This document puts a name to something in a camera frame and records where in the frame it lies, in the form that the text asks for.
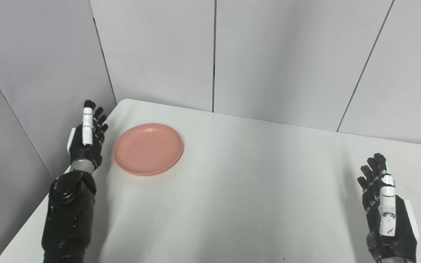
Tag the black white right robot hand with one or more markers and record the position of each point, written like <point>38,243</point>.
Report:
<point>398,237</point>

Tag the pink round plate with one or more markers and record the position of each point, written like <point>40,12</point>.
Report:
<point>148,149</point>

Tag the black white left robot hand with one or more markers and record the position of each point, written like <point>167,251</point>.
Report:
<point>86,151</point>

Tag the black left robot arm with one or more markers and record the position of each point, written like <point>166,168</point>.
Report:
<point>69,219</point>

